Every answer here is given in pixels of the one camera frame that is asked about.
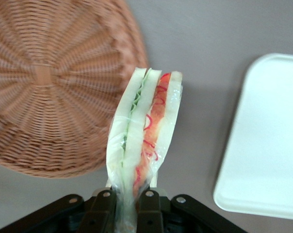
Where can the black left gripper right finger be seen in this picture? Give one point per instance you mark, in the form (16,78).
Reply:
(150,213)

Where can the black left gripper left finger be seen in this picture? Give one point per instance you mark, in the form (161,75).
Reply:
(101,213)

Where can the triangle sandwich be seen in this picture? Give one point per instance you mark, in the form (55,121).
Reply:
(136,121)

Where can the pale rectangular plastic tray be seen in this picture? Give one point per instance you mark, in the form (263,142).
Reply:
(270,133)

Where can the brown round wicker basket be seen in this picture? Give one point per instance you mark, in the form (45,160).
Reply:
(39,72)

